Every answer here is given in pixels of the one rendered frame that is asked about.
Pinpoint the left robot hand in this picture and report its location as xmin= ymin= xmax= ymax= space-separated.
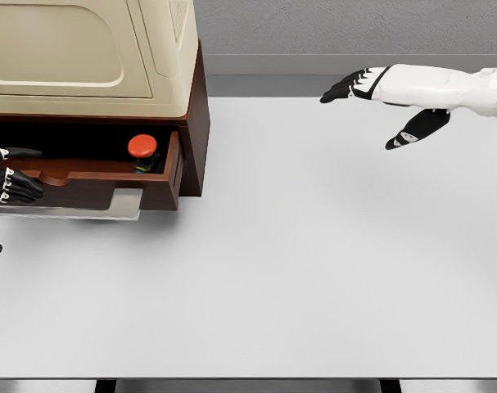
xmin=0 ymin=147 xmax=46 ymax=255

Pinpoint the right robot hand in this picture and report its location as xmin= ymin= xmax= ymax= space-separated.
xmin=319 ymin=65 xmax=464 ymax=151

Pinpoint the brown wooden cabinet drawer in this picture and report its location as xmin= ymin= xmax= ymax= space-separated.
xmin=0 ymin=129 xmax=186 ymax=223

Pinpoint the red button switch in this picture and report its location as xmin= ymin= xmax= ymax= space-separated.
xmin=127 ymin=133 xmax=163 ymax=175

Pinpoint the brown cabinet with cream top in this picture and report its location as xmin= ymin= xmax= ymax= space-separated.
xmin=0 ymin=0 xmax=212 ymax=199

